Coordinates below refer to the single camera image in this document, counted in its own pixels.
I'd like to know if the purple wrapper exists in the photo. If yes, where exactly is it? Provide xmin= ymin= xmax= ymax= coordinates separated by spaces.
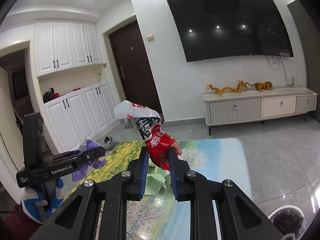
xmin=72 ymin=138 xmax=107 ymax=182

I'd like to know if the red white snack bag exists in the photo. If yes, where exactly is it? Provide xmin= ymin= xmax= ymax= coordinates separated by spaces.
xmin=114 ymin=100 xmax=182 ymax=171

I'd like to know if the blue white gloved left hand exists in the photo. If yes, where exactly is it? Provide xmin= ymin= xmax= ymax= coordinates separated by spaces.
xmin=21 ymin=178 xmax=64 ymax=224

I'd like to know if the black handbag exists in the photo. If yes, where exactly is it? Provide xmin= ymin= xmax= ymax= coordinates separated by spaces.
xmin=43 ymin=88 xmax=55 ymax=103

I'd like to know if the white shoe cabinet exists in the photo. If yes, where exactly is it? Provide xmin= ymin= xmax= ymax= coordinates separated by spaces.
xmin=33 ymin=20 xmax=117 ymax=151

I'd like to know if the grey slipper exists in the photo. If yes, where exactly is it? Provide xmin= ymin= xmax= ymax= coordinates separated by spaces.
xmin=104 ymin=136 xmax=119 ymax=151

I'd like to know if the colourful landscape floor mat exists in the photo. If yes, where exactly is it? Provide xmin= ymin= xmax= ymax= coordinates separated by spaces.
xmin=64 ymin=138 xmax=253 ymax=240

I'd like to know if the light green paper sheet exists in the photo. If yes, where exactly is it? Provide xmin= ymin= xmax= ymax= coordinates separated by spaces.
xmin=144 ymin=166 xmax=171 ymax=196

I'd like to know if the white grey TV cabinet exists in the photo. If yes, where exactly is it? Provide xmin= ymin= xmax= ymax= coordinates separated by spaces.
xmin=203 ymin=87 xmax=318 ymax=134

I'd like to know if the dark brown entrance door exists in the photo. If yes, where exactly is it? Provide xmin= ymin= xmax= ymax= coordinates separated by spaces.
xmin=109 ymin=21 xmax=164 ymax=118

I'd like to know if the golden dragon ornament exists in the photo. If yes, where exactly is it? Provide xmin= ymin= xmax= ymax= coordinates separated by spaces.
xmin=206 ymin=80 xmax=249 ymax=96
xmin=252 ymin=81 xmax=273 ymax=91

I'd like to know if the white power strip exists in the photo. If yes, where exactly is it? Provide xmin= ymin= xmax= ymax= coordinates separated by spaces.
xmin=293 ymin=74 xmax=298 ymax=87

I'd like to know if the beige wall switch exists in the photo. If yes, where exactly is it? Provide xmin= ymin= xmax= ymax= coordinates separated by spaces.
xmin=147 ymin=34 xmax=154 ymax=42

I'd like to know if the black wall television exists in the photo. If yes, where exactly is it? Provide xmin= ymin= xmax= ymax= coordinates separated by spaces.
xmin=167 ymin=0 xmax=293 ymax=62

